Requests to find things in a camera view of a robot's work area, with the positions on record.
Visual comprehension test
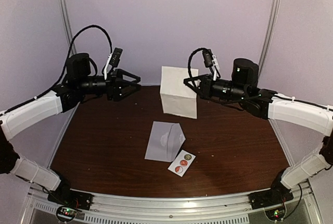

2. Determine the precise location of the left circuit board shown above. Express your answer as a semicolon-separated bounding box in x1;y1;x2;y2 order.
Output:
56;206;78;222

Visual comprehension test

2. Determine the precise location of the orange round sticker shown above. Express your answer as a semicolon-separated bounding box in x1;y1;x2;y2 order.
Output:
180;159;188;167

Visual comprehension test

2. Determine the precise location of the green round sticker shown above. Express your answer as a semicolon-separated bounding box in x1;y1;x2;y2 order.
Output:
184;154;192;160

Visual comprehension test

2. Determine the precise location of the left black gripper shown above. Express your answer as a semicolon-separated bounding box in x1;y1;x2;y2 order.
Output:
78;69;142;103

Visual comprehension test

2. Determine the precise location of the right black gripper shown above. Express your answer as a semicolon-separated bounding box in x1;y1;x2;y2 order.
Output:
183;73;248;103

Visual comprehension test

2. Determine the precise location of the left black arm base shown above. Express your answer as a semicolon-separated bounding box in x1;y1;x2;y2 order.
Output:
46;185;93;210

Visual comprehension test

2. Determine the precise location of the pale blue envelope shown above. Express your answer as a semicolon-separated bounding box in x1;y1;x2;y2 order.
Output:
145;121;186;162

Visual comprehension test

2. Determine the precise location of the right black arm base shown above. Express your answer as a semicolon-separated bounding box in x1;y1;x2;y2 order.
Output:
248;186;293;209

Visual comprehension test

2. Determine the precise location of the red white round sticker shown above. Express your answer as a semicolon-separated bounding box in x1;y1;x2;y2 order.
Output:
174;166;183;173

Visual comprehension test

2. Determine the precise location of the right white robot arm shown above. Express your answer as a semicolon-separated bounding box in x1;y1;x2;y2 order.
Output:
184;58;332;204

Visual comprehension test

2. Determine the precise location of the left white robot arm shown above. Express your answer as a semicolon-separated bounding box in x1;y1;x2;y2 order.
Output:
1;48;141;205

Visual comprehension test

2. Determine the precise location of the left black braided cable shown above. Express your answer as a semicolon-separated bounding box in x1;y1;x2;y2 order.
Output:
0;25;113;117

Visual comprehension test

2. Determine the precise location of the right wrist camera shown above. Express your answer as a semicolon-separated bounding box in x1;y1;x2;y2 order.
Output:
202;49;221;81

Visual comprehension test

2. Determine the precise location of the cream letter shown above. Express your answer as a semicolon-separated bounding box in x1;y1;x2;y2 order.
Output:
160;66;197;119

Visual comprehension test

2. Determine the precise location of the circuit board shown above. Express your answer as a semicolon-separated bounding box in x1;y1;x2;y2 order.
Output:
56;206;78;222
264;206;286;221

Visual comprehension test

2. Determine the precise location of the black braided cable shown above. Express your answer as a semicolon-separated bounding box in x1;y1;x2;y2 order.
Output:
0;25;113;117
187;48;333;113

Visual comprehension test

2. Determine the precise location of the white sticker sheet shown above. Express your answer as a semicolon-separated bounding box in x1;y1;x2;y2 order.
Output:
168;150;196;177

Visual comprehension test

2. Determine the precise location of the aluminium front rail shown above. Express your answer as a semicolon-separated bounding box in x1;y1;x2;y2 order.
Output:
25;179;321;224

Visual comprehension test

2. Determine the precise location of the right black braided cable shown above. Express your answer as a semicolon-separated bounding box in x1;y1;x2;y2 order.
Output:
187;48;333;113

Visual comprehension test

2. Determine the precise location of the right circuit board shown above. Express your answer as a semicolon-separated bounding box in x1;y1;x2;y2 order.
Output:
264;206;286;221

